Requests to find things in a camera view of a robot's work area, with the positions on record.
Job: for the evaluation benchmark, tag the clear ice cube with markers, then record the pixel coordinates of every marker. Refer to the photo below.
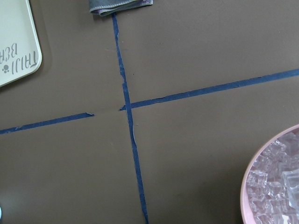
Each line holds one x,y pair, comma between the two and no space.
291,181

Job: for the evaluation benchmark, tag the pink bowl of ice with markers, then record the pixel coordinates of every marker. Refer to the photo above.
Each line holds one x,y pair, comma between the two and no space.
263,198

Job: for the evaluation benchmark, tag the grey folded cloth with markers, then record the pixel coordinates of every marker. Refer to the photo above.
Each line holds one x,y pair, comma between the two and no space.
107,7

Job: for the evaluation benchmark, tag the cream bear tray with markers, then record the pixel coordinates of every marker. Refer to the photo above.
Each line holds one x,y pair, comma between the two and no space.
20,52

